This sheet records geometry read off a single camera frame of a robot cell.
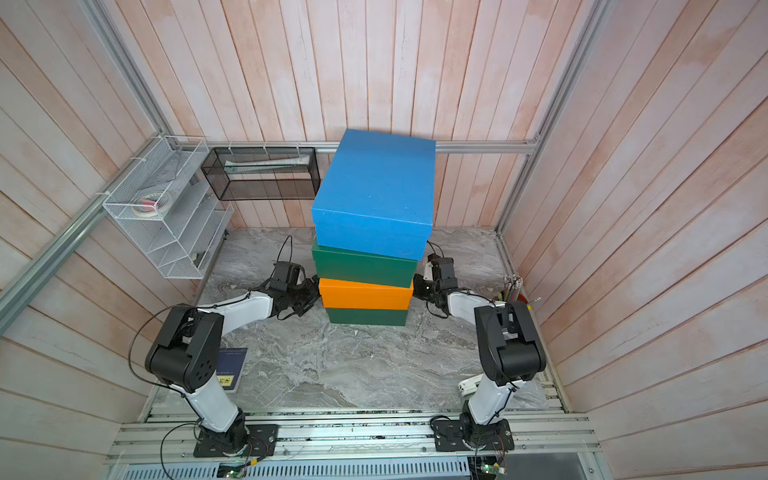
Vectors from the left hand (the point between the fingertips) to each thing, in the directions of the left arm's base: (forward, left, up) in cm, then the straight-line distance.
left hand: (325, 296), depth 96 cm
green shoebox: (-7, -14, -1) cm, 15 cm away
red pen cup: (-6, -60, +8) cm, 61 cm away
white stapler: (-27, -42, -2) cm, 50 cm away
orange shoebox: (-9, -13, +16) cm, 22 cm away
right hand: (+4, -26, +2) cm, 27 cm away
